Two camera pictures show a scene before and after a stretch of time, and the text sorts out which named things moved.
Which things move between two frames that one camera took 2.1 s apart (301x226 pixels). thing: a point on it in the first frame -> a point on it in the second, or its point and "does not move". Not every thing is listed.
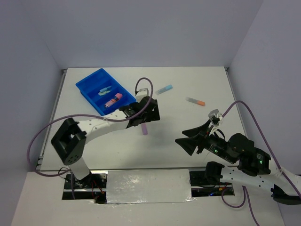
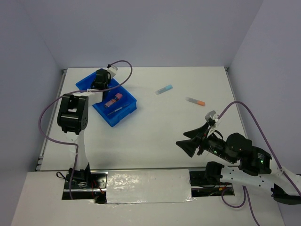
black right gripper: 187,143 does not move
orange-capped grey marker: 196,101 does not move
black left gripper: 154,116 -> 109,77
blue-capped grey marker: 167,88 does not move
